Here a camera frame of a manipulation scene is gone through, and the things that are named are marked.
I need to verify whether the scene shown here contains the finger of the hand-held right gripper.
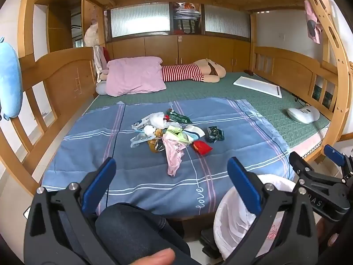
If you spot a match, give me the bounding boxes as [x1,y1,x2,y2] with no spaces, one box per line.
[289,152,341,198]
[323,144,353,188]

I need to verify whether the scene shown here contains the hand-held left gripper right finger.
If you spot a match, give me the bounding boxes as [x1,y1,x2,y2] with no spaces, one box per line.
[222,157,322,265]

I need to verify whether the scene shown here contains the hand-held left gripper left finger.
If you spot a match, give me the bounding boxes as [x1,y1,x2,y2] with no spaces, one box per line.
[23,157,117,265]

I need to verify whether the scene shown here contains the white lined trash bin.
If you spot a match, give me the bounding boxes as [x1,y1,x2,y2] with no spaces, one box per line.
[214,174,297,261]

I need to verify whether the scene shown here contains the clear plastic bag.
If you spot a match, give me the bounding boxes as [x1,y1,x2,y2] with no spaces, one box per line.
[130,132,151,148]

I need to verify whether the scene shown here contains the red snack packet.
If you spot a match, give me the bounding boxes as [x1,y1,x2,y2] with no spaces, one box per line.
[192,140,213,155]

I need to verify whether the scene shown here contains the dark green wrapper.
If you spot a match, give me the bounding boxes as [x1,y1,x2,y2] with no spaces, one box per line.
[207,126,225,143]

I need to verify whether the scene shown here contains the yellow brown wrapper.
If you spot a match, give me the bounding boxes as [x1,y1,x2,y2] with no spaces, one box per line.
[147,128,166,153]

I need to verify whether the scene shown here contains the white and blue ointment box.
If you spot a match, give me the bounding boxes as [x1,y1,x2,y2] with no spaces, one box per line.
[132,118,151,130]

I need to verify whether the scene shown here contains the white paper cup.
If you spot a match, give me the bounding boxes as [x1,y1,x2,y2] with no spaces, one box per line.
[183,125,205,141]

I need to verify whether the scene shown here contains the pink plastic wrapper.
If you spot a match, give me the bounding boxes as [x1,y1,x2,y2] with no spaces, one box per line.
[162,135,186,176]

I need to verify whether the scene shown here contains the light green paper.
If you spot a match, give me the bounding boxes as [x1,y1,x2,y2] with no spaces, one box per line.
[165,125,191,144]

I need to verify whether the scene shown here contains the person's right hand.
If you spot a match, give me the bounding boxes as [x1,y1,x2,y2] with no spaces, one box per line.
[317,221,339,252]

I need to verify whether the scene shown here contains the person's left hand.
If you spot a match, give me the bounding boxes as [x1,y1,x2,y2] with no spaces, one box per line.
[132,248,176,265]

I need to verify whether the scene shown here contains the pink mattress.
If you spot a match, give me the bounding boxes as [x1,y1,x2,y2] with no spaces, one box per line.
[287,127,330,158]

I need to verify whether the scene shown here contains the blue plaid blanket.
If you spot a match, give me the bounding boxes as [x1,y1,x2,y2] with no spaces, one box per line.
[41,97,295,221]

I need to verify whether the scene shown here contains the white oval device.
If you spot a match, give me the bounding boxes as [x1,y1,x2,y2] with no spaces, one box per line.
[286,105,320,124]

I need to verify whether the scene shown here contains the person's dark trouser leg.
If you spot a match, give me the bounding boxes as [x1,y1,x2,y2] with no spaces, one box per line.
[59,203,191,265]

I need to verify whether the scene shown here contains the green mattress pad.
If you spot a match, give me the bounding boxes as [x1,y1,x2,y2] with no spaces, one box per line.
[85,72,331,150]

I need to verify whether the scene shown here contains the white flat board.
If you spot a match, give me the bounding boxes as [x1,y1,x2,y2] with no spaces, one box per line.
[233,76,282,98]

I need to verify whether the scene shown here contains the green foil packet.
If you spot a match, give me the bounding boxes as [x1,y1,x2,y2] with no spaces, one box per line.
[166,109,193,124]

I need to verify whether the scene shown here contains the pink pillow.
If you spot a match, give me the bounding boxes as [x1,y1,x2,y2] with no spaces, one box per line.
[106,57,167,97]

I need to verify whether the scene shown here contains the white cloth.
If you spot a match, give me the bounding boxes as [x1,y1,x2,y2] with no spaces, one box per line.
[93,45,103,83]

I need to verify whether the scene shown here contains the red cloth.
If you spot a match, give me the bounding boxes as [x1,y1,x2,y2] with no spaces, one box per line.
[101,47,110,69]

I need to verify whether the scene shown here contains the pink hanging cloth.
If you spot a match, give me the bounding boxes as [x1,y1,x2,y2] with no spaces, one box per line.
[304,0,323,44]

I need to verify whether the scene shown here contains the striped plush doll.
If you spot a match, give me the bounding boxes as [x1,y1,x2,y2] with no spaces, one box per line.
[161,59,227,84]

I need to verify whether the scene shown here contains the blue plush toy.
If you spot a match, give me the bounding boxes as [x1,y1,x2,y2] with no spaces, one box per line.
[0,37,23,120]

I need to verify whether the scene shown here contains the white plush toy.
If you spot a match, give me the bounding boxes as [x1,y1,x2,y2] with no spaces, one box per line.
[84,21,100,47]

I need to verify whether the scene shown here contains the wooden wardrobe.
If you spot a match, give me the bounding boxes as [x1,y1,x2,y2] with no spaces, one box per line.
[34,0,84,53]

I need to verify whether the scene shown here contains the ribbed glass panel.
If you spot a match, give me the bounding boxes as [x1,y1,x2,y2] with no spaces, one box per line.
[110,3,171,38]
[205,5,250,38]

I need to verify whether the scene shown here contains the pile of stored items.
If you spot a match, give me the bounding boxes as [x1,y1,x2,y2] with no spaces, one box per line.
[173,2,202,35]

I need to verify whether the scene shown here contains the wooden bunk bed frame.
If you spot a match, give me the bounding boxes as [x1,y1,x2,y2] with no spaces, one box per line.
[0,0,353,199]

